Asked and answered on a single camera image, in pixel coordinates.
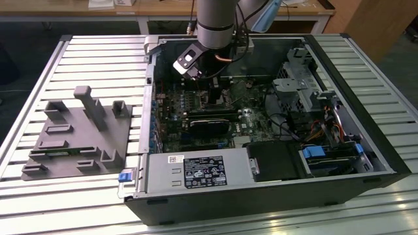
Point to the green RAM stick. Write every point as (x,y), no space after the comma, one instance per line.
(62,152)

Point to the black PC case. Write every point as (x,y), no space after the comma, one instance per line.
(229,208)

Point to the metal locking lever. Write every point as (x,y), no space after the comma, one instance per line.
(238,99)

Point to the wooden desk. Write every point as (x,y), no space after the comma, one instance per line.
(156,11)

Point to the black plastic shroud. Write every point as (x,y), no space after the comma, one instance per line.
(274,159)

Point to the hard disk in blue carrier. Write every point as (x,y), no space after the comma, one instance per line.
(313,151)

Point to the grey parts rack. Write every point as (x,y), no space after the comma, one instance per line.
(82,137)

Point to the black graphics card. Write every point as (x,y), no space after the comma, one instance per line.
(209,128)

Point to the metal drive cage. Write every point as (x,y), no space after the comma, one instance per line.
(287,85)

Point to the wooden cabinet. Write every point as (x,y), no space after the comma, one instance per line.
(376,24)

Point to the blue case latch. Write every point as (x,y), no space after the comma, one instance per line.
(126,177)

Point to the blue carrier tab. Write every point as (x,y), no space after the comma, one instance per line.
(359,148)

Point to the grey power supply unit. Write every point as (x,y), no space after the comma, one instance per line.
(163,171)

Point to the white box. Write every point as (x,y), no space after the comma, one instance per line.
(100,4)
(124,2)

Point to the grey camera bracket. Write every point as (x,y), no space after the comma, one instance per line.
(245,49)

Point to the CPU socket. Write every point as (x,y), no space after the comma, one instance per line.
(203,105)

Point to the green motherboard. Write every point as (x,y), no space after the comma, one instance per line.
(258,129)

